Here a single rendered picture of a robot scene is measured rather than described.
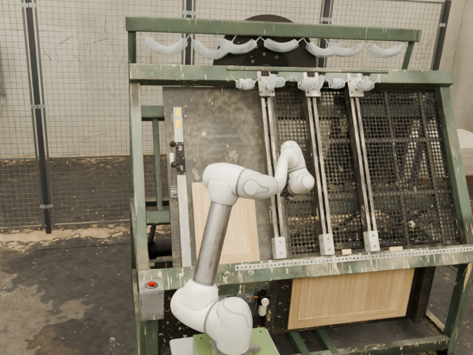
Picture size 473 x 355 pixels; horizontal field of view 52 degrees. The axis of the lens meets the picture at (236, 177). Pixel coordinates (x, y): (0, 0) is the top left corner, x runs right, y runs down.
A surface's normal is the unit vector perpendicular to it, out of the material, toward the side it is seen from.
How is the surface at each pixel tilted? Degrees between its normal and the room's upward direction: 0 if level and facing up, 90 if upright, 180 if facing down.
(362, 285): 90
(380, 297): 90
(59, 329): 0
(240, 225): 58
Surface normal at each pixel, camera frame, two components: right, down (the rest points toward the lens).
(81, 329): 0.05, -0.94
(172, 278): 0.23, -0.21
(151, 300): 0.24, 0.34
